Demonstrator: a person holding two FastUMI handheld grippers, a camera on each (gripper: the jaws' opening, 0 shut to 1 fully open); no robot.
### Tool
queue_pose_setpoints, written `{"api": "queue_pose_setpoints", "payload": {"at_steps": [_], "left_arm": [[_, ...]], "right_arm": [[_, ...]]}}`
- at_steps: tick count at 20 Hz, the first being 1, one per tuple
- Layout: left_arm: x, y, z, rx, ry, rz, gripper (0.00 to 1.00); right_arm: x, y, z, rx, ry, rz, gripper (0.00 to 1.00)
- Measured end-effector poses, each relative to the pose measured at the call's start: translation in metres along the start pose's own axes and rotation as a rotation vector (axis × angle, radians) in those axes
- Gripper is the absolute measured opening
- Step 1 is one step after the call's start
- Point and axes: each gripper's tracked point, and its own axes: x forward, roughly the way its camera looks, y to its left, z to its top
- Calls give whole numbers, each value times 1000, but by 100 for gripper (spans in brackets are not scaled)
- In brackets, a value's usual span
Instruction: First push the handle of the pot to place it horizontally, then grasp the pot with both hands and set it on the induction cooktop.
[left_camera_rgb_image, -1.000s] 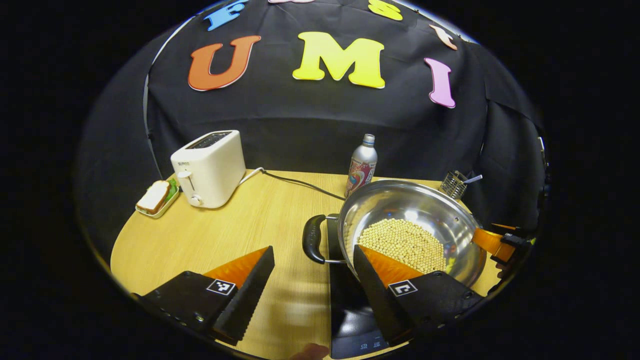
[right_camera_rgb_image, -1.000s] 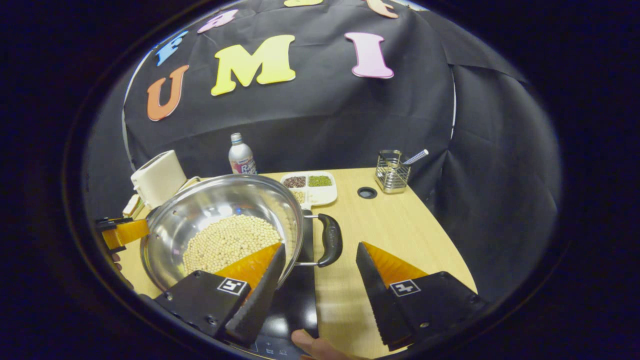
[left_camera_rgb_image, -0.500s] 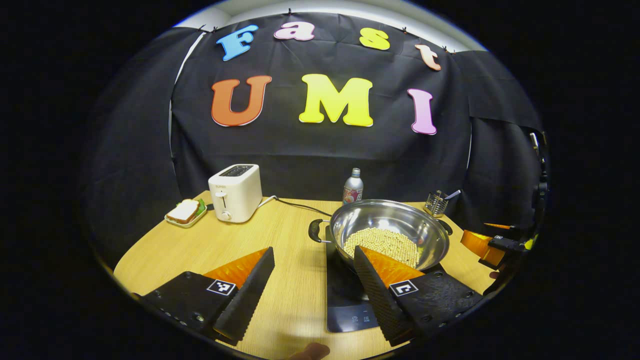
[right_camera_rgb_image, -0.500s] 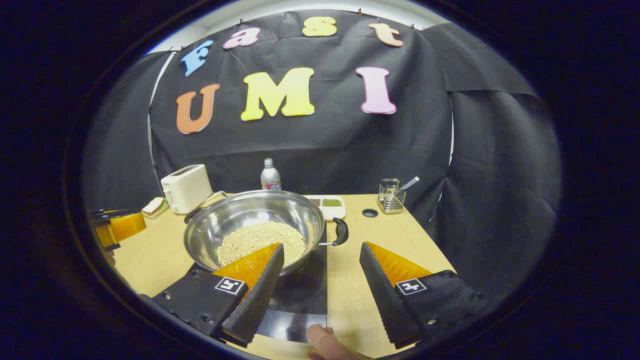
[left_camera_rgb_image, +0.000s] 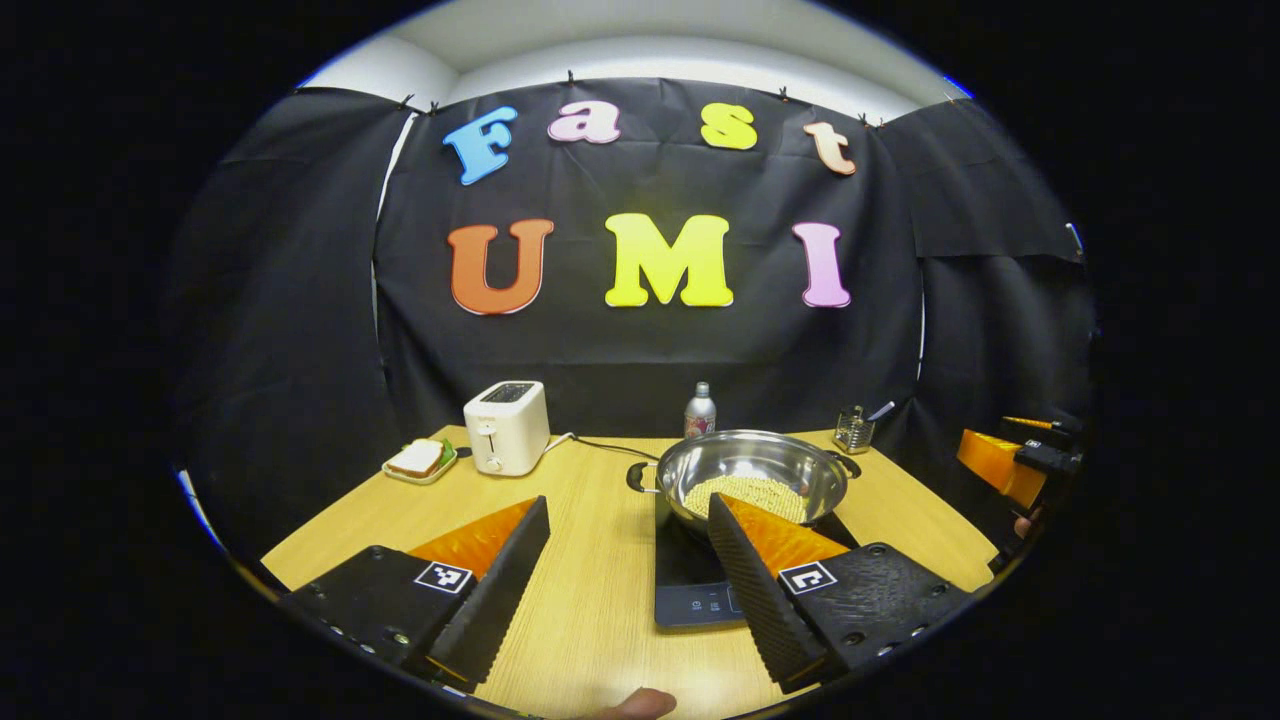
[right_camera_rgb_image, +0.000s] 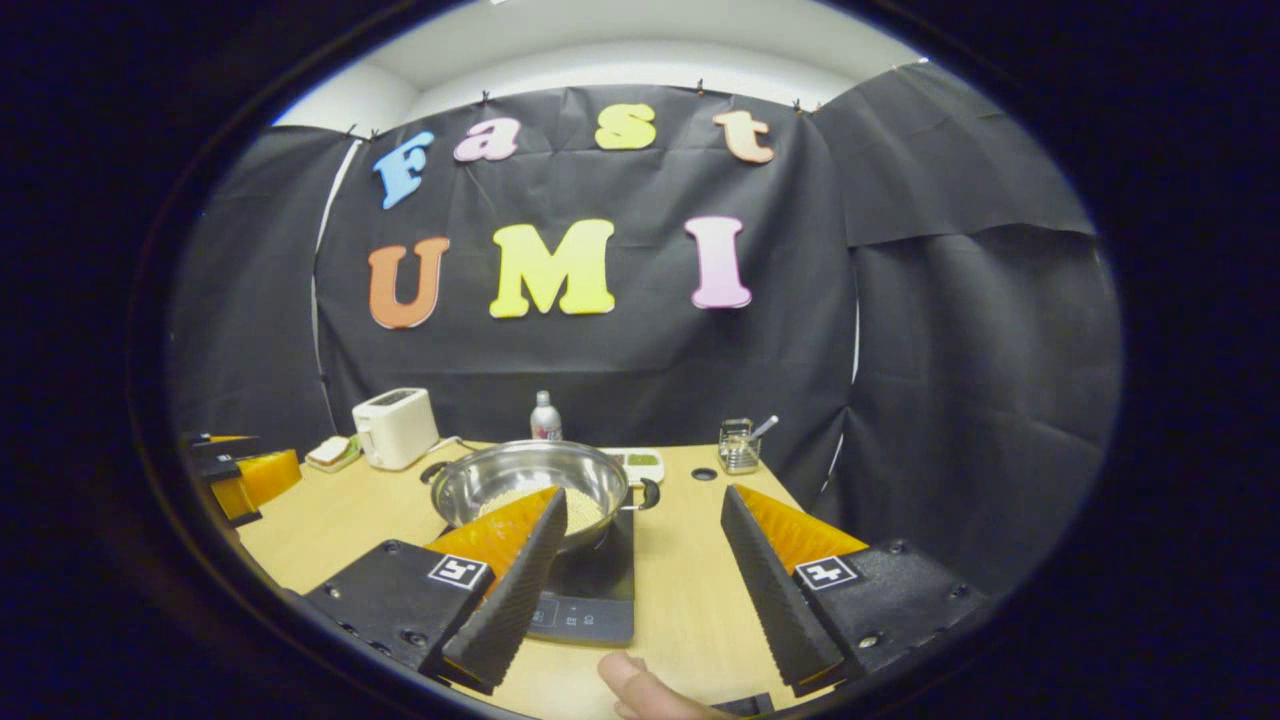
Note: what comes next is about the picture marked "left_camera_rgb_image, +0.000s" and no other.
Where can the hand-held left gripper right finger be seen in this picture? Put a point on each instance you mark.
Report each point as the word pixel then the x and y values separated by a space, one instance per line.
pixel 760 600

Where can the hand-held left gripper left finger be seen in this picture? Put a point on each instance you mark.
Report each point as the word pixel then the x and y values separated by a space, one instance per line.
pixel 500 600

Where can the white bread sandwich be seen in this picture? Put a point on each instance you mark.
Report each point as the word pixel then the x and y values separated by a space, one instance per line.
pixel 415 458

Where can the pale green sandwich tray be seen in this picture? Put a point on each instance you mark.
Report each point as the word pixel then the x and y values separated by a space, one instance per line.
pixel 440 472

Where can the black induction cooktop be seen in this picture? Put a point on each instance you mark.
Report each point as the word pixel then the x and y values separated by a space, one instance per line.
pixel 690 575

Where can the silver drink bottle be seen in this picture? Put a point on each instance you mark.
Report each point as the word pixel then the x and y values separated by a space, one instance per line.
pixel 700 415

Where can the metal mesh holder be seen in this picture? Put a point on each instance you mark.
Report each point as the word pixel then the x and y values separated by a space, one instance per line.
pixel 852 432

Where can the black backdrop cloth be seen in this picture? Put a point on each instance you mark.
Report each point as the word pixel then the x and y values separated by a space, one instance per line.
pixel 650 350

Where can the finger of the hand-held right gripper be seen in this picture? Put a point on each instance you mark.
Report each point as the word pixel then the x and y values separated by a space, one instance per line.
pixel 995 465
pixel 1040 431

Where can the white toaster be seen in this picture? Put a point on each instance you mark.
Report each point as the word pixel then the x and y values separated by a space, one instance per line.
pixel 505 430

